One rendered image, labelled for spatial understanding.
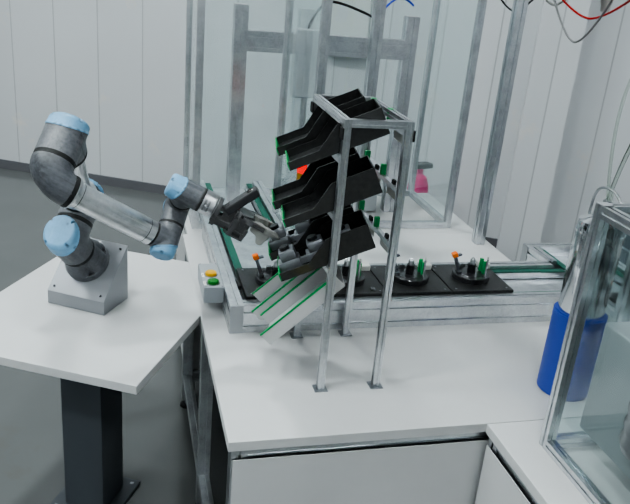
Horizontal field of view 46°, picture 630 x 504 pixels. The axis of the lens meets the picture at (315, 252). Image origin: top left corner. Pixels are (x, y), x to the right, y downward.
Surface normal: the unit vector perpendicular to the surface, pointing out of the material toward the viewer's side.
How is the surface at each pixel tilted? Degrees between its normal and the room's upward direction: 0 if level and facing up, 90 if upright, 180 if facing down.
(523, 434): 0
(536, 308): 90
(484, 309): 90
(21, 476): 0
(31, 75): 90
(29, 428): 0
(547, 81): 90
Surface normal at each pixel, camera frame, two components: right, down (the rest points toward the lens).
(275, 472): 0.24, 0.38
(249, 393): 0.08, -0.92
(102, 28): -0.24, 0.34
